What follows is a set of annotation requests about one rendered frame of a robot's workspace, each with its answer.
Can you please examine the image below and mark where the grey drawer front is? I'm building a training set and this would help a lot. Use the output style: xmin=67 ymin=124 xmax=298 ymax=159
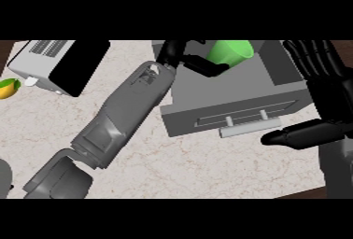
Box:
xmin=159 ymin=89 xmax=318 ymax=138

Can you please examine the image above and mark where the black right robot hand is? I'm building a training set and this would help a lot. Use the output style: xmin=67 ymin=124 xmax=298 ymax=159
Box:
xmin=259 ymin=39 xmax=353 ymax=150

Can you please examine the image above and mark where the yellow green fruit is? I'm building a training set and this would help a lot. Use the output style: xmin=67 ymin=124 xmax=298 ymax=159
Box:
xmin=0 ymin=77 xmax=21 ymax=101

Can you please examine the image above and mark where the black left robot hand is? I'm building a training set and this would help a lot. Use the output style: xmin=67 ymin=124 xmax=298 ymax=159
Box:
xmin=154 ymin=39 xmax=233 ymax=79

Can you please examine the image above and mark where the grey rounded object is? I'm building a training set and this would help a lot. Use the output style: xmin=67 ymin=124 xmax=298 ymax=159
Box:
xmin=0 ymin=158 xmax=14 ymax=200

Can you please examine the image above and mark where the green cup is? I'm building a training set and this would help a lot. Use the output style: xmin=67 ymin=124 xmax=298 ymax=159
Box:
xmin=203 ymin=39 xmax=255 ymax=68

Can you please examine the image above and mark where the pale grey drawer handle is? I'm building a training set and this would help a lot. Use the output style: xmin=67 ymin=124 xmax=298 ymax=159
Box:
xmin=218 ymin=109 xmax=281 ymax=139

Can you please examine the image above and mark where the grey open drawer box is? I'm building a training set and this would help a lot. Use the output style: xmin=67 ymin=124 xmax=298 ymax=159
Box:
xmin=150 ymin=39 xmax=309 ymax=116

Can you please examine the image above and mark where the white and black toaster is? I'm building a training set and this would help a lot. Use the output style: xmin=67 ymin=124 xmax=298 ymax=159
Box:
xmin=5 ymin=39 xmax=112 ymax=98

